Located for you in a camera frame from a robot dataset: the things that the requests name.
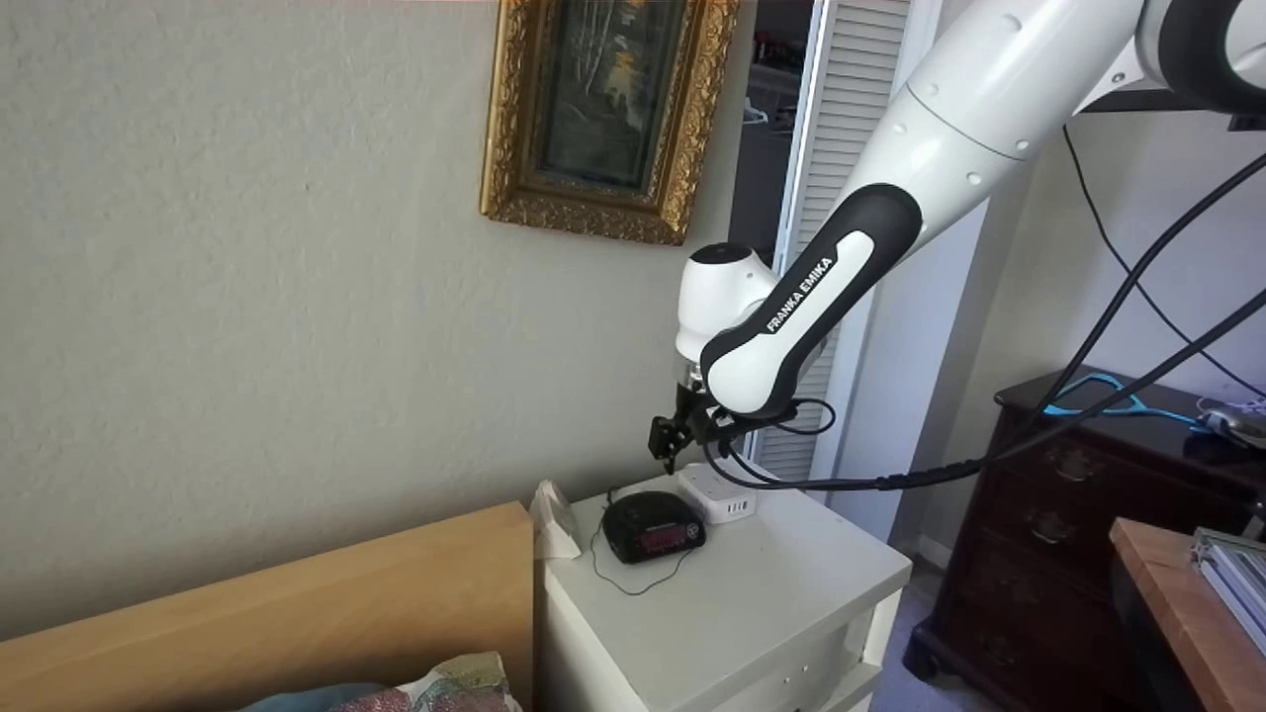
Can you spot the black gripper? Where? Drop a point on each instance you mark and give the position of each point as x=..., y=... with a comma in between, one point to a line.
x=725, y=419

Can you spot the white power strip device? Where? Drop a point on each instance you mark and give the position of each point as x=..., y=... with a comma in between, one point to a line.
x=717, y=498

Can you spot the black alarm clock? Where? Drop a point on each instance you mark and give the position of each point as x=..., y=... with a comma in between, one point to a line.
x=655, y=524

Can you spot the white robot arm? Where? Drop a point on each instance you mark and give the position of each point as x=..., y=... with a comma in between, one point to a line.
x=951, y=121

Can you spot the grey flat device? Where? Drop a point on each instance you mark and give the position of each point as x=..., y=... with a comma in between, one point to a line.
x=1242, y=575

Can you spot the white nightstand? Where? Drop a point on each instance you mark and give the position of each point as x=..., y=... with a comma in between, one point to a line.
x=792, y=605

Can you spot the floral bedspread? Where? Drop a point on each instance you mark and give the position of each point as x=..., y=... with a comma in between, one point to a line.
x=456, y=684

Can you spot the gold framed picture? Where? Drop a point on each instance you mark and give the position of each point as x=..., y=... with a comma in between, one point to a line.
x=606, y=106

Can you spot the dark wooden dresser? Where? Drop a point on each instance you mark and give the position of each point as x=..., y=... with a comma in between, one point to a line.
x=1041, y=555

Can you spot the white louvered closet door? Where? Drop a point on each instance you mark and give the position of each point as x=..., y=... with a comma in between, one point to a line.
x=854, y=65

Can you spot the light wooden headboard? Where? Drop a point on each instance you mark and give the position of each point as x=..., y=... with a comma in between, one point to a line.
x=263, y=618

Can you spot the brown wooden desk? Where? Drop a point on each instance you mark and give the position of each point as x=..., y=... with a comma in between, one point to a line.
x=1189, y=636

